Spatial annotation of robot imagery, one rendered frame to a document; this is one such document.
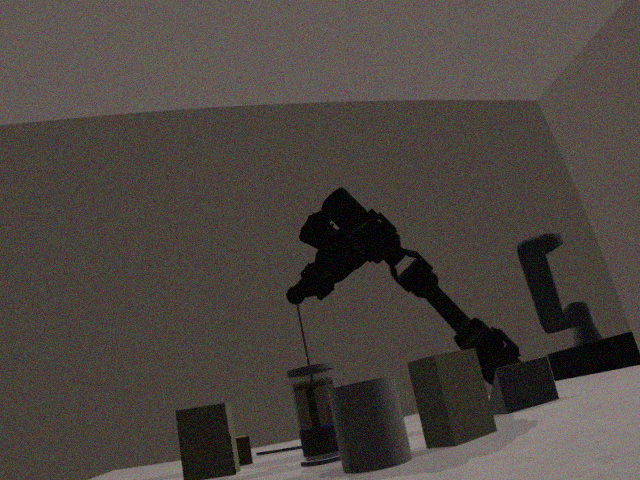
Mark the brown block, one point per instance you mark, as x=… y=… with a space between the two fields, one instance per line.
x=244 y=451

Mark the french press with black plunger knob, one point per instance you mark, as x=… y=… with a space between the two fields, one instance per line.
x=310 y=385

